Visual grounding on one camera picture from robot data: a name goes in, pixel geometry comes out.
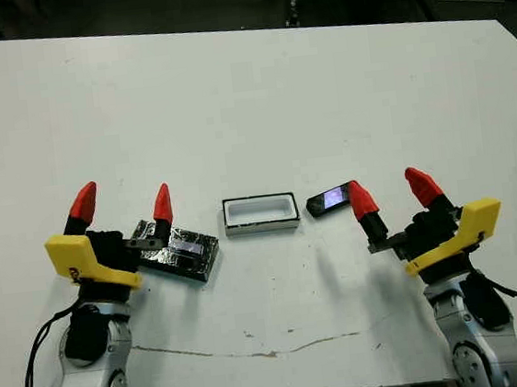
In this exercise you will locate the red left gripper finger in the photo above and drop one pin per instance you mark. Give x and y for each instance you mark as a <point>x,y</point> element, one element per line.
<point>163,208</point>
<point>85,204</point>

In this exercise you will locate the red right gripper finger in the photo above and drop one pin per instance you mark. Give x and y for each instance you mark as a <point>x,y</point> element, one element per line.
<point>363,203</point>
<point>424,187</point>

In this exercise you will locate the white camera box base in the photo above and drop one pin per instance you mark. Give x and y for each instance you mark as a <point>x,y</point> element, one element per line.
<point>262,225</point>

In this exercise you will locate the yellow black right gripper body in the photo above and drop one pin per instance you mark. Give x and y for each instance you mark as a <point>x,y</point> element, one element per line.
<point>474,224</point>

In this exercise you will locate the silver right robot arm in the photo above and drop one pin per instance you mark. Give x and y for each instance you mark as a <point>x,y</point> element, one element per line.
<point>483,354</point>

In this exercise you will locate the black glossy box lid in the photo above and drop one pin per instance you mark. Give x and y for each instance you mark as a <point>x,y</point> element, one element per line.
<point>191,253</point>

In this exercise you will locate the small black camera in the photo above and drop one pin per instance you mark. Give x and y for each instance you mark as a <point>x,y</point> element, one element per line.
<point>328,200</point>

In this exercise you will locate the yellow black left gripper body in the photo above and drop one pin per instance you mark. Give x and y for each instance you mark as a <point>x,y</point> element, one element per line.
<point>78,256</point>

